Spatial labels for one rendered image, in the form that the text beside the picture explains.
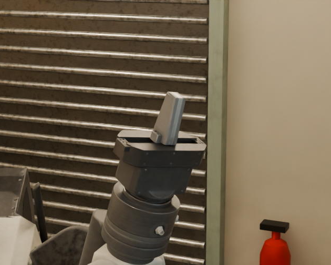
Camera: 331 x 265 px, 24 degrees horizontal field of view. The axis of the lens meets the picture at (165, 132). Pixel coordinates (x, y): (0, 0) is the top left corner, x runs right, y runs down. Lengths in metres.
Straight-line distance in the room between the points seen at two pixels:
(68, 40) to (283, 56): 1.08
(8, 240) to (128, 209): 0.36
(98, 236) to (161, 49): 2.62
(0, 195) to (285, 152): 2.32
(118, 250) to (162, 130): 0.16
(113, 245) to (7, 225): 0.34
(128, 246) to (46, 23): 2.98
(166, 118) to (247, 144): 2.64
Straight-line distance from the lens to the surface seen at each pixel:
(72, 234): 1.21
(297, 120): 3.46
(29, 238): 1.27
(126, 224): 0.95
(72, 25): 3.81
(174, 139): 0.93
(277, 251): 3.50
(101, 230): 1.01
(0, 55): 4.07
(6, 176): 1.37
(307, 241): 3.61
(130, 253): 0.97
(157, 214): 0.94
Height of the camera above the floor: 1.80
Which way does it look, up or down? 13 degrees down
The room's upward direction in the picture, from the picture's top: straight up
